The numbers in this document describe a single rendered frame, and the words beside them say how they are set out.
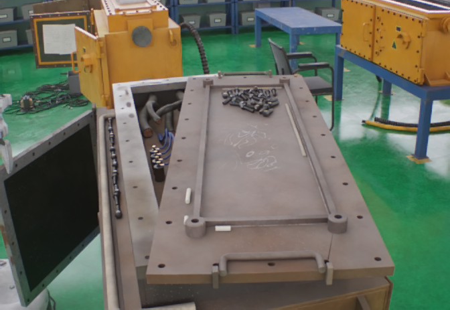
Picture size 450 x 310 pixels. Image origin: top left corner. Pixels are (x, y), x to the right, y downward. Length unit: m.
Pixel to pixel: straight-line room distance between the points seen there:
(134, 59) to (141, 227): 2.90
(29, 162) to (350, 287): 1.23
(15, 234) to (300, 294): 1.14
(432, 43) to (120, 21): 2.65
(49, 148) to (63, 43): 3.47
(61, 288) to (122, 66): 1.69
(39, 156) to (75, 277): 1.46
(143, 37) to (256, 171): 2.63
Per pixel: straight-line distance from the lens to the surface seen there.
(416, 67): 4.68
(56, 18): 5.41
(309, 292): 1.12
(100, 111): 2.21
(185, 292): 1.07
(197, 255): 1.00
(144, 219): 1.17
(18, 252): 1.97
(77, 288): 3.23
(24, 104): 6.50
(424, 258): 3.49
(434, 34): 4.81
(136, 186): 1.31
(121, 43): 3.92
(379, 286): 1.16
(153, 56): 3.97
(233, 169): 1.32
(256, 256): 0.97
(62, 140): 2.09
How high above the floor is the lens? 1.93
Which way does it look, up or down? 23 degrees down
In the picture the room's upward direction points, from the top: 2 degrees counter-clockwise
